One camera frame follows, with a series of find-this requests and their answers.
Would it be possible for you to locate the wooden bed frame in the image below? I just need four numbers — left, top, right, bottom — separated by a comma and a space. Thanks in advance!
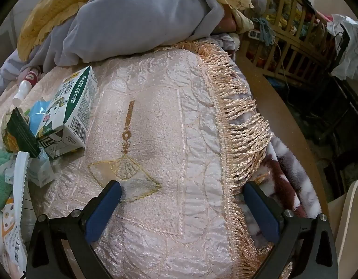
236, 51, 329, 215

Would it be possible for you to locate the grey blanket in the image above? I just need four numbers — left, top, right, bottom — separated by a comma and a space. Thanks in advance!
0, 0, 224, 96

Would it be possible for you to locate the cream trash bin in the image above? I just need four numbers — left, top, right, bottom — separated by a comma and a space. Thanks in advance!
336, 180, 358, 272

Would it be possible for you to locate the wooden baby crib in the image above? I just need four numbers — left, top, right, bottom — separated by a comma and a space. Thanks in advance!
240, 0, 336, 84

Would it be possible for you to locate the white plastic bag pile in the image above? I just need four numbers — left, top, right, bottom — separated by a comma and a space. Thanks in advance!
327, 14, 358, 81

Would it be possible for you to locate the striped fleece blanket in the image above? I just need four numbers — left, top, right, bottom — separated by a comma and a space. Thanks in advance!
248, 139, 322, 256

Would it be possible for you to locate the green white milk carton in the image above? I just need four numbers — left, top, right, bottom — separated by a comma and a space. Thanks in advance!
36, 66, 98, 159

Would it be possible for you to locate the blue snack wrapper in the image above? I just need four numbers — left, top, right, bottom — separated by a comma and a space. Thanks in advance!
29, 100, 56, 138

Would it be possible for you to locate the white red small bottle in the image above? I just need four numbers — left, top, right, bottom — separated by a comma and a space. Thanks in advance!
12, 71, 41, 108

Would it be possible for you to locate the white orange snack bag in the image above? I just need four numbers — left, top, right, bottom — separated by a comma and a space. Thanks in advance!
2, 151, 29, 272

